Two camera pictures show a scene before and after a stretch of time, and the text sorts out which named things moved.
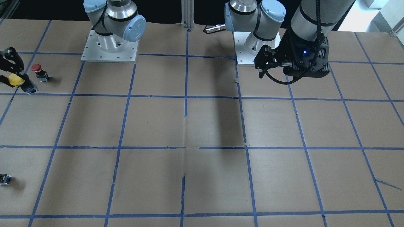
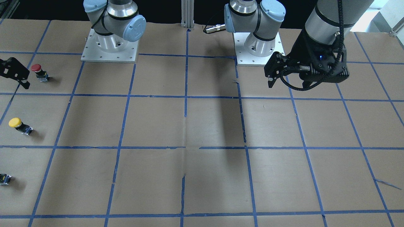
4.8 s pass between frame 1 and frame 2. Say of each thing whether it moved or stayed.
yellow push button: moved
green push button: stayed
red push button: stayed
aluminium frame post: stayed
